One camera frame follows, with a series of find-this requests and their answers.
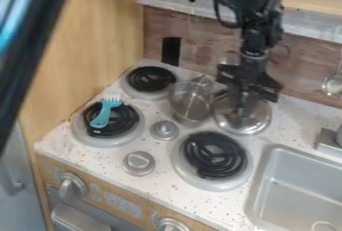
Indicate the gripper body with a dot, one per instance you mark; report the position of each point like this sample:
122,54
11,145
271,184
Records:
249,78

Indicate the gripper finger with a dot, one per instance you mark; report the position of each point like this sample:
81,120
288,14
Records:
244,105

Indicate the silver pot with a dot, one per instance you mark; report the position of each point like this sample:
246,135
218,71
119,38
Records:
190,103

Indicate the toy stove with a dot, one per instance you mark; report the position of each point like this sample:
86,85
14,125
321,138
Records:
164,131

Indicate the silver ladle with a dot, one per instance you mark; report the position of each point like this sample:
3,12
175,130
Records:
334,83

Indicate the tap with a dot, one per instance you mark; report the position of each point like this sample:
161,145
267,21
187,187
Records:
329,140

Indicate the toy sink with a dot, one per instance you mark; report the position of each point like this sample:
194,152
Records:
298,191

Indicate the blue brush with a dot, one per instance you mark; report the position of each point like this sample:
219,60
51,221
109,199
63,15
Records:
105,113

